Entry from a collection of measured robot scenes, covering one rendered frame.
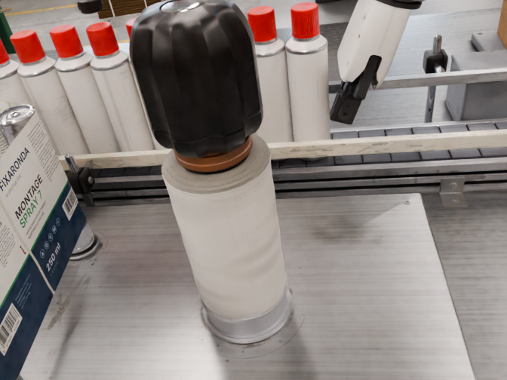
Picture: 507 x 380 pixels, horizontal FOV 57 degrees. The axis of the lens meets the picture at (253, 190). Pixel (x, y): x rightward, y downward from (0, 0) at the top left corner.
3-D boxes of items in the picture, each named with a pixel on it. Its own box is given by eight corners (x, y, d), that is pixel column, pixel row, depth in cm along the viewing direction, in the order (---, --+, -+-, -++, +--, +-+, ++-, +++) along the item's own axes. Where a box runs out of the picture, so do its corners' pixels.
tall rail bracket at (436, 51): (423, 155, 72) (435, 52, 62) (415, 130, 77) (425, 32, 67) (446, 154, 71) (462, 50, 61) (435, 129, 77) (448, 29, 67)
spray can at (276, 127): (256, 162, 67) (235, 19, 55) (262, 142, 71) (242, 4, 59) (293, 162, 66) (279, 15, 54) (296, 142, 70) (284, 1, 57)
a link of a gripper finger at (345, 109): (345, 73, 60) (329, 117, 65) (347, 84, 58) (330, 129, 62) (369, 79, 61) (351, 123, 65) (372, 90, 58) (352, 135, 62)
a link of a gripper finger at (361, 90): (376, 26, 54) (361, 43, 60) (362, 91, 54) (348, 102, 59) (386, 29, 54) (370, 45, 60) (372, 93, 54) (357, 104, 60)
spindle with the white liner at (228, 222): (196, 344, 45) (90, 37, 26) (211, 273, 52) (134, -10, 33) (290, 344, 43) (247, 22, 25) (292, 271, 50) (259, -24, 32)
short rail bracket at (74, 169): (84, 228, 68) (52, 160, 61) (99, 200, 73) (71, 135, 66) (105, 227, 68) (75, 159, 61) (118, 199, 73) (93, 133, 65)
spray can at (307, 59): (294, 162, 66) (281, 15, 53) (294, 142, 70) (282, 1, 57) (331, 160, 65) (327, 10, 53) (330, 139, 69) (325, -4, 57)
